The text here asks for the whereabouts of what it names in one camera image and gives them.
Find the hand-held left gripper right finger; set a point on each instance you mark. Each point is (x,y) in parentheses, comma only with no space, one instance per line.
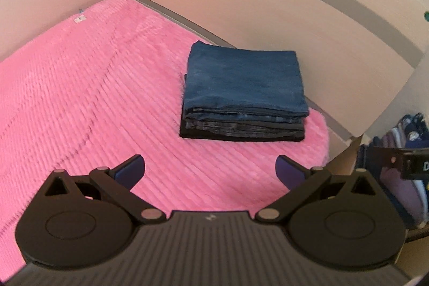
(288,172)

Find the blue denim jeans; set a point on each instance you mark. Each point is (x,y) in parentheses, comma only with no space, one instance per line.
(244,78)

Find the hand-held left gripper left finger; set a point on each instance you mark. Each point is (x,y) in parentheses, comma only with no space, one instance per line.
(130,170)

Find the pink ribbed fleece blanket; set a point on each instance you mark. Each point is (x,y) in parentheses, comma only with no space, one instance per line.
(83,98)

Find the white blanket label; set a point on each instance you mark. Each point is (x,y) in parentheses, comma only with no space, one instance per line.
(80,19)

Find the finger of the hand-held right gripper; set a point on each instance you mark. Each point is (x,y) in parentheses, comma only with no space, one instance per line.
(385,157)

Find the pile of clothes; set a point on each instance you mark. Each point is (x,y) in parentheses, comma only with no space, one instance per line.
(409,199)

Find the black pants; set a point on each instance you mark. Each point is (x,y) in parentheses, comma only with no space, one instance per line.
(241,133)

